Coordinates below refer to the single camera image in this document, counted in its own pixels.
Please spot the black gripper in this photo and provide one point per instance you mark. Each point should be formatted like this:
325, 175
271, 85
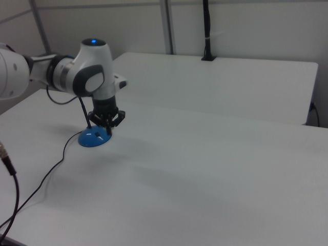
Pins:
105, 107

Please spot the blue gooseneck desk lamp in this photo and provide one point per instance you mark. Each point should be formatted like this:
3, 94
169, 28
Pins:
88, 139

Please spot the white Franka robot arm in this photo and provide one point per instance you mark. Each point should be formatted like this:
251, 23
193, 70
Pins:
94, 59

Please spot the black clamped pole stand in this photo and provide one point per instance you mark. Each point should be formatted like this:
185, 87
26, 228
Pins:
208, 25

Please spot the grey partition post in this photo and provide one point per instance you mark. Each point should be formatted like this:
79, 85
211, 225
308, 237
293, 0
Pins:
41, 28
168, 25

